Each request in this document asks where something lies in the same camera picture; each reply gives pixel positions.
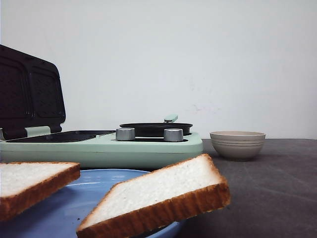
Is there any white bread slice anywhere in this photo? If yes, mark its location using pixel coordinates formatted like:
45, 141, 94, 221
76, 154, 230, 238
0, 162, 80, 221

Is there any beige ribbed ceramic bowl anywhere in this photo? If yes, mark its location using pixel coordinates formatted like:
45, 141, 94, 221
210, 131, 266, 161

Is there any breakfast maker hinged lid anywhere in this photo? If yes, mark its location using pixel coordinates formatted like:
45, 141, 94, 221
0, 45, 66, 140

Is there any mint green breakfast maker base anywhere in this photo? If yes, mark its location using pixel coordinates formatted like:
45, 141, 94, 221
0, 130, 203, 169

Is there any black round frying pan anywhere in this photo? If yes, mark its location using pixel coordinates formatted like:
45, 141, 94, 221
120, 114, 193, 137

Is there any right silver control knob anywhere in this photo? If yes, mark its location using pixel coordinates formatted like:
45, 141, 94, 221
163, 128, 183, 142

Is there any silver control knob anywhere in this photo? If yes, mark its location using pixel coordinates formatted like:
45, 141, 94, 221
163, 128, 183, 142
115, 127, 135, 141

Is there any left silver control knob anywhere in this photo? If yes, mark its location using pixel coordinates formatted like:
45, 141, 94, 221
115, 127, 135, 141

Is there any blue round plate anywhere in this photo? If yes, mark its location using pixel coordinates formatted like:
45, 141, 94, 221
0, 168, 187, 238

